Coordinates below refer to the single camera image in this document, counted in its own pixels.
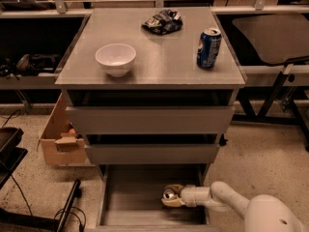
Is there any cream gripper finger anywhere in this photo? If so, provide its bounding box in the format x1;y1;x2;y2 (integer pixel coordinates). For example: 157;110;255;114
163;184;183;194
161;196;185;208

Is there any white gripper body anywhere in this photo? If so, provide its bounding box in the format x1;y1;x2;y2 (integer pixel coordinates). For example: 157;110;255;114
181;185;211;207

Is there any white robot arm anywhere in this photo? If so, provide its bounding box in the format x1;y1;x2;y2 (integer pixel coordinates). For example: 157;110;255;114
161;181;308;232

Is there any open bottom drawer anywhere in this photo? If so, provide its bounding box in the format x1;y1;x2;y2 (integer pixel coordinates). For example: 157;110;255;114
86;164;221;232

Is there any middle grey drawer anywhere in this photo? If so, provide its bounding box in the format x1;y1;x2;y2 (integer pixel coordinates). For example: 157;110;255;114
85;134;219;164

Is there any grey drawer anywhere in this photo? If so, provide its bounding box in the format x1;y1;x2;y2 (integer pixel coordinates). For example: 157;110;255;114
85;134;219;164
66;99;235;134

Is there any grey drawer cabinet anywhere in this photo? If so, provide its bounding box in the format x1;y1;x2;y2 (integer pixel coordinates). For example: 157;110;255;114
55;7;247;232

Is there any top grey drawer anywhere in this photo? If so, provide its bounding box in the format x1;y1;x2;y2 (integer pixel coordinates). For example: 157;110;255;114
66;99;235;134

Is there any blue pepsi can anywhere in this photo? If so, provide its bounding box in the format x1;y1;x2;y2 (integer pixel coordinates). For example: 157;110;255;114
196;28;222;70

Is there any cardboard box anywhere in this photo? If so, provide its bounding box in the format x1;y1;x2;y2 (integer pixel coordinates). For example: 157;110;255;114
40;96;88;165

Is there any white ceramic bowl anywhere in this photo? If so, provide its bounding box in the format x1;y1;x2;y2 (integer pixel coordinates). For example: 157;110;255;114
95;43;136;77

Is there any black crumpled chip bag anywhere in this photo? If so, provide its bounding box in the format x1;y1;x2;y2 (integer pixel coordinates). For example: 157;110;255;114
142;9;183;35

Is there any black floor cable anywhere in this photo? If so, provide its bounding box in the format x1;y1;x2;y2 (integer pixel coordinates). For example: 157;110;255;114
52;206;88;232

